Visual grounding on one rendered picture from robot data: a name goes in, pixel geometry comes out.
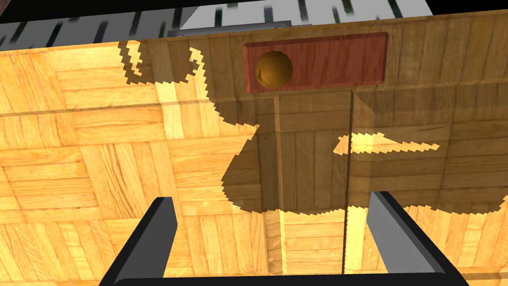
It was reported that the red-brown wooden drawer front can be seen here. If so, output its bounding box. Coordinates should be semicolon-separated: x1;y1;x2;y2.
242;31;389;94

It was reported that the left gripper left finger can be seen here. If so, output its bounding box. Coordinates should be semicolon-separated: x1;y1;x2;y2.
101;196;179;282

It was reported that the light wooden cupboard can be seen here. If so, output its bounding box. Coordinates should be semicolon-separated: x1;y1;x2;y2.
146;9;508;276

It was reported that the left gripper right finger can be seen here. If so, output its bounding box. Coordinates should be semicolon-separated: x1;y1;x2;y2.
365;190;466;279

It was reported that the golden round knob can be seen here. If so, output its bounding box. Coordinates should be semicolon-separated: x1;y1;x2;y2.
255;50;294;89

